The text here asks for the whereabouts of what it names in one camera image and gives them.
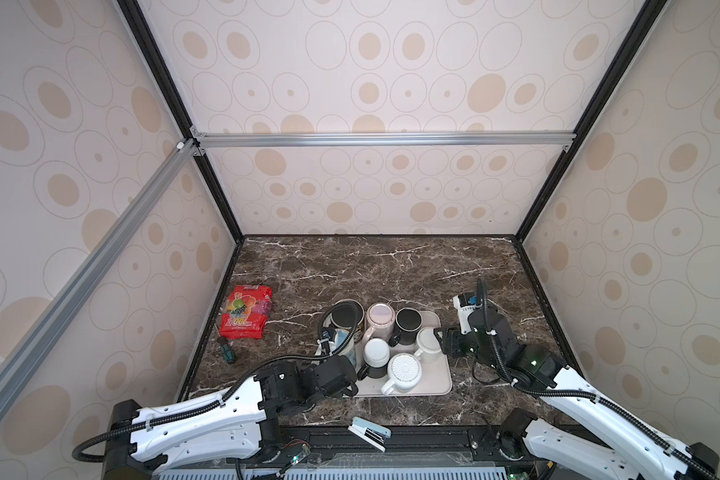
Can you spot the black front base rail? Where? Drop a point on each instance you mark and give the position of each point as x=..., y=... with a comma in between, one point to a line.
x=438, y=452

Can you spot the pink ceramic mug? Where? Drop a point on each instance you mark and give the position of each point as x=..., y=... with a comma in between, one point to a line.
x=380, y=322

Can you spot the red snack bag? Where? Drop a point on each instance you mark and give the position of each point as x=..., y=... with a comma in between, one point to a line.
x=246, y=312

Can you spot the cream white mug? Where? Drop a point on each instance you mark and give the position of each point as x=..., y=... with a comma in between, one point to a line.
x=428, y=347

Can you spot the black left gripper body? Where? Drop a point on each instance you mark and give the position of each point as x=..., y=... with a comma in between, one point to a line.
x=336, y=393

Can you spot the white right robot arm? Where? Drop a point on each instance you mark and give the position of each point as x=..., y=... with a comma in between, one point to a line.
x=627, y=447

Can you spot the light blue white stapler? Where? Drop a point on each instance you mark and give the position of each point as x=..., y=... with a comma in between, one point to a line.
x=372, y=433

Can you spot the black skull mug red inside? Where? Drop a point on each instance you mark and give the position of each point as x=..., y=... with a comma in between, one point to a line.
x=345, y=315

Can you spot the white ribbed mug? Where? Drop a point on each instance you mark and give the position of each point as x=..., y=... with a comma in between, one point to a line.
x=404, y=373

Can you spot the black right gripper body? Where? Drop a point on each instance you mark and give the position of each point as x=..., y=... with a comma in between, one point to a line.
x=460, y=347

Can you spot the blue butterfly mug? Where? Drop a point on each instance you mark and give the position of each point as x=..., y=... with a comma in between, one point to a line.
x=339, y=341

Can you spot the small black mug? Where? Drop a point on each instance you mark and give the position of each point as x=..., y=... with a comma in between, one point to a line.
x=407, y=325

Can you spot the black and white mug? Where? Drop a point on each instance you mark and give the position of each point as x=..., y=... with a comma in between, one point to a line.
x=376, y=356

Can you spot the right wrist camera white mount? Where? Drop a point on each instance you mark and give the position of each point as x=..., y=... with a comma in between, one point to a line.
x=465, y=304

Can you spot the beige plastic tray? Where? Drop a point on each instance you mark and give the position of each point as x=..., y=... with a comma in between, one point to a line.
x=436, y=379

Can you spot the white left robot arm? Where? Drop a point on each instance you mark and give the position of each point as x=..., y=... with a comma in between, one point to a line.
x=241, y=421

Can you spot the green handled screwdriver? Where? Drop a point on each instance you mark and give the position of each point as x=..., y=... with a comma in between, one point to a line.
x=226, y=350

